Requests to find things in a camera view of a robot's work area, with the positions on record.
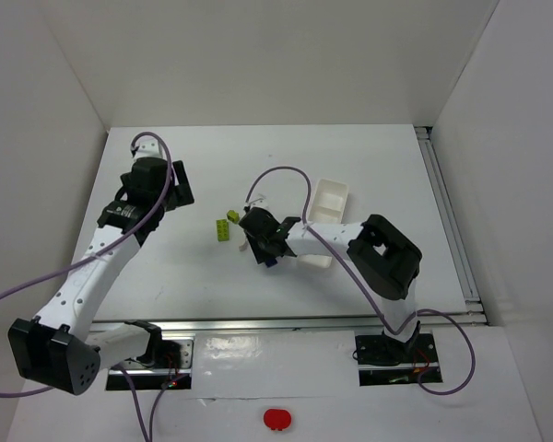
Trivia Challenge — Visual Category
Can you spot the white divided plastic tray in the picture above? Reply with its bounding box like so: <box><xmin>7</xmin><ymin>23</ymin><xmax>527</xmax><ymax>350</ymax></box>
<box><xmin>299</xmin><ymin>179</ymin><xmax>349</xmax><ymax>270</ymax></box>

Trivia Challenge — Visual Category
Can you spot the red round button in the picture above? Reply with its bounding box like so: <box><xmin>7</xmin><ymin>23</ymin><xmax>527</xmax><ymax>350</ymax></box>
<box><xmin>263</xmin><ymin>408</ymin><xmax>292</xmax><ymax>432</ymax></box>

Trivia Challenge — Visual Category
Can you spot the small green lego brick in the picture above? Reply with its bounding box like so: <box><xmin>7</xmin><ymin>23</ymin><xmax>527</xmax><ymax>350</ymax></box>
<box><xmin>226</xmin><ymin>210</ymin><xmax>240</xmax><ymax>225</ymax></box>

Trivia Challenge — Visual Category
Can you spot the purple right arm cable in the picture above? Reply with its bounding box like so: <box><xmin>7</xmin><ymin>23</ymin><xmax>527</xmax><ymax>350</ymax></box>
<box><xmin>244</xmin><ymin>166</ymin><xmax>478</xmax><ymax>396</ymax></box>

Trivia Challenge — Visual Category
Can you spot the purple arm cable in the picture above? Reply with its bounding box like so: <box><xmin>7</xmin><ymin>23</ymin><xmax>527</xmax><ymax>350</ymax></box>
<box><xmin>0</xmin><ymin>132</ymin><xmax>174</xmax><ymax>442</ymax></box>
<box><xmin>244</xmin><ymin>166</ymin><xmax>478</xmax><ymax>396</ymax></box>

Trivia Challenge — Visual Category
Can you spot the large green lego brick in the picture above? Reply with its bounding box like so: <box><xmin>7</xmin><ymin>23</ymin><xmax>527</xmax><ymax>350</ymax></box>
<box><xmin>216</xmin><ymin>219</ymin><xmax>230</xmax><ymax>242</ymax></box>

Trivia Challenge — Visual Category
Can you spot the aluminium front rail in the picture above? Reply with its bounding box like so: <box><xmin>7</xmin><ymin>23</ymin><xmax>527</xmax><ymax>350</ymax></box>
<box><xmin>90</xmin><ymin>312</ymin><xmax>488</xmax><ymax>333</ymax></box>

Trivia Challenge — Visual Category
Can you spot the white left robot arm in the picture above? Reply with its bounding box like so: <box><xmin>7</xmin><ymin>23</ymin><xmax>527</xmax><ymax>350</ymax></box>
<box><xmin>7</xmin><ymin>133</ymin><xmax>194</xmax><ymax>395</ymax></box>

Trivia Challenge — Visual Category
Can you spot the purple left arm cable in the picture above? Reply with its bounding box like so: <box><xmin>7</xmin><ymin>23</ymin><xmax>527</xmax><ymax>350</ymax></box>
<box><xmin>0</xmin><ymin>132</ymin><xmax>174</xmax><ymax>442</ymax></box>

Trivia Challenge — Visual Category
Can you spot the white lego piece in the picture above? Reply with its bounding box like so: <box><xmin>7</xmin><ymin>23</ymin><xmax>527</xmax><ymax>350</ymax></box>
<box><xmin>238</xmin><ymin>235</ymin><xmax>248</xmax><ymax>251</ymax></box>

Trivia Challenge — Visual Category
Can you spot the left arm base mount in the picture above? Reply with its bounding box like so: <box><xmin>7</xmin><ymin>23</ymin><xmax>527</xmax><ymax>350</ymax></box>
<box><xmin>119</xmin><ymin>336</ymin><xmax>194</xmax><ymax>391</ymax></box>

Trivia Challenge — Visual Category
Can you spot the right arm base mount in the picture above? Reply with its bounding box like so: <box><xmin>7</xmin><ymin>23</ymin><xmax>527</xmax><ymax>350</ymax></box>
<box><xmin>352</xmin><ymin>333</ymin><xmax>442</xmax><ymax>387</ymax></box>

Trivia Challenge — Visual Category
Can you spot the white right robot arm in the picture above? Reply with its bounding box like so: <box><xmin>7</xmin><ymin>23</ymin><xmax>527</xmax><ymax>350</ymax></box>
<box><xmin>239</xmin><ymin>207</ymin><xmax>422</xmax><ymax>351</ymax></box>

